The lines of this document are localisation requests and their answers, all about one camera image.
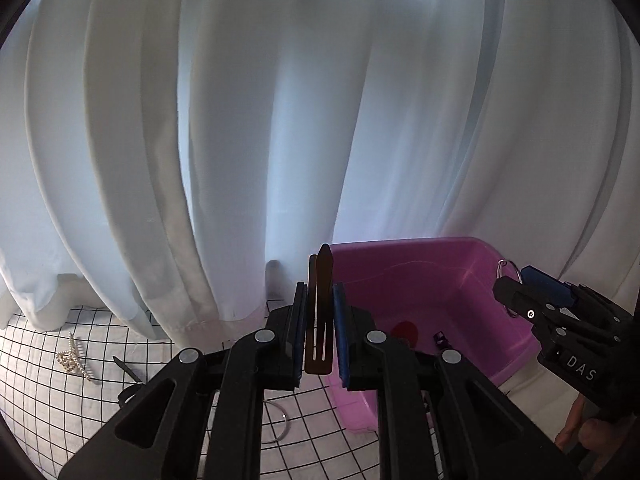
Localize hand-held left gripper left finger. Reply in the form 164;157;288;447
57;281;309;480

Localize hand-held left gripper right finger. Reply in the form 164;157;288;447
333;282;584;480

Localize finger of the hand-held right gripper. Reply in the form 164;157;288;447
492;277;576;348
520;265;623;328

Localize small silver ring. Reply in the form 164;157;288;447
494;258;527;319

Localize pink plush headband red ears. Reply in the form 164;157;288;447
391;321;420;348

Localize brown hair clip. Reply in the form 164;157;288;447
304;243;335;376

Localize pink plastic basin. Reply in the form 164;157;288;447
327;236;544;434

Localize person's right hand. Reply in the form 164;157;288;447
554;394;640;461

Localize thin silver bangle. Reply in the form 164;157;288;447
260;389;292;444

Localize small black hair clip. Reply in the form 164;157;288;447
117;382;147;407

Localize white curtain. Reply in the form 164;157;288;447
0;0;640;348

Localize pearl hair clip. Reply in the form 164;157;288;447
55;332;102;386

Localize white grid tablecloth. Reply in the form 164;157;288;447
0;300;381;480

